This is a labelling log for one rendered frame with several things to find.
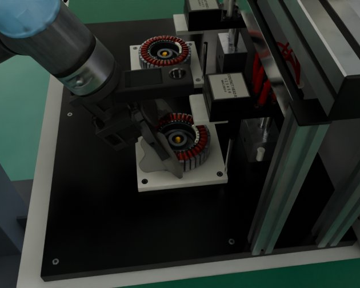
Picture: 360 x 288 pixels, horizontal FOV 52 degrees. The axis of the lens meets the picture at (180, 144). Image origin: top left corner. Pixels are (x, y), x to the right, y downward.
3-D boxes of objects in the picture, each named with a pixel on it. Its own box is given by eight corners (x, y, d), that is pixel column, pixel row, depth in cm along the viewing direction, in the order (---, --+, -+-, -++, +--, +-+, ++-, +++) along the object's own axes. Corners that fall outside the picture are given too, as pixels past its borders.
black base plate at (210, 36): (44, 282, 54) (39, 276, 52) (72, 32, 95) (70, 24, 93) (352, 246, 58) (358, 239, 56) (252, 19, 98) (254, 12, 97)
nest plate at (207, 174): (138, 192, 61) (138, 188, 60) (134, 126, 71) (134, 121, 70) (227, 183, 62) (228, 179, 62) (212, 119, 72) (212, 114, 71)
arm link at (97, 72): (97, 24, 50) (95, 63, 44) (118, 48, 53) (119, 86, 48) (55, 51, 52) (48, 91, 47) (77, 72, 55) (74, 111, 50)
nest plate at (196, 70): (132, 93, 77) (132, 88, 76) (130, 50, 86) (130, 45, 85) (204, 87, 78) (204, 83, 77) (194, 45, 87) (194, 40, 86)
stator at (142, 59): (144, 83, 77) (143, 69, 74) (136, 51, 84) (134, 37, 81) (196, 75, 78) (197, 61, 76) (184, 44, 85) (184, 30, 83)
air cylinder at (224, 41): (222, 74, 81) (224, 53, 76) (215, 53, 85) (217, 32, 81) (244, 72, 81) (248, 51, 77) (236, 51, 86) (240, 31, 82)
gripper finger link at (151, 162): (157, 187, 63) (129, 141, 60) (188, 174, 61) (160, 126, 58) (153, 196, 60) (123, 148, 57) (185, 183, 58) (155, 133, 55)
